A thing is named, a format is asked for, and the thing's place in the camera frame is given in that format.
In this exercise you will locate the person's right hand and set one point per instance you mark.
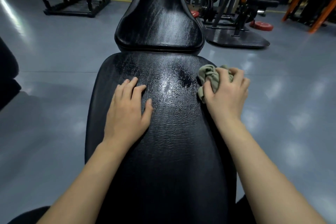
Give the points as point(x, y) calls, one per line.
point(227, 100)

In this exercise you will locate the person's left hand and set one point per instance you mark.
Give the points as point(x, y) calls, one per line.
point(126, 118)

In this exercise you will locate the person's left little finger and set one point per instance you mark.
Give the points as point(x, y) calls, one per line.
point(117, 88)

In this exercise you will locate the person's left middle finger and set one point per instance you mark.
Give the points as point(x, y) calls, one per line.
point(131, 84)

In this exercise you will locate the person's left thumb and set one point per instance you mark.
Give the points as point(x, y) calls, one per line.
point(148, 109)

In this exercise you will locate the person's right thumb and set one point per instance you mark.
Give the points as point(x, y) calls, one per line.
point(207, 92)

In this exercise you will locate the olive green cleaning cloth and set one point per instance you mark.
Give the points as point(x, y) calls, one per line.
point(210, 75)

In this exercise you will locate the person's right forearm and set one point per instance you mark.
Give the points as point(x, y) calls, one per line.
point(262, 174)

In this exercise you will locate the person's left forearm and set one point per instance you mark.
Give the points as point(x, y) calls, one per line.
point(86, 181)

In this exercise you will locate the long black bench back pad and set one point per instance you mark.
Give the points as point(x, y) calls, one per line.
point(162, 139)

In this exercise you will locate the black rubber floor mat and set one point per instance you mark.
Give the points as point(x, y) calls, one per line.
point(236, 38)

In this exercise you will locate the short black bench seat pad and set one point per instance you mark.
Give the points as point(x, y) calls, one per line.
point(160, 21)

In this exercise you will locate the small red weight plate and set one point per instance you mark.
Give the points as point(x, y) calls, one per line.
point(194, 13)

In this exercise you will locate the large red weight plate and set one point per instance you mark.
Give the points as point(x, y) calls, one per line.
point(261, 25)

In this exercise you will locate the black padded equipment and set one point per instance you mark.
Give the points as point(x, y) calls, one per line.
point(7, 74)

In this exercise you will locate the black trousers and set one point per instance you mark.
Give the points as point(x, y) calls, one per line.
point(28, 216)

